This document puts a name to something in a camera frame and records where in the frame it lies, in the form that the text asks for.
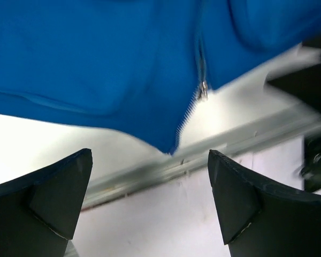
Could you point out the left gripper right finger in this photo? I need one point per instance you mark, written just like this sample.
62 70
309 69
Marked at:
259 216

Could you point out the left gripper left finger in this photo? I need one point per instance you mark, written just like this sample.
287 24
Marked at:
40 210

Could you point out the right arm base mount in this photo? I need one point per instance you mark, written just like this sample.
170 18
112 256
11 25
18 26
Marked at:
311 171

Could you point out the blue zip jacket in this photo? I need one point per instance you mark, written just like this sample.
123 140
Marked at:
137 67

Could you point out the aluminium table front rail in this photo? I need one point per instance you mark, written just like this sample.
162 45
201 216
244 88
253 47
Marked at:
256 135

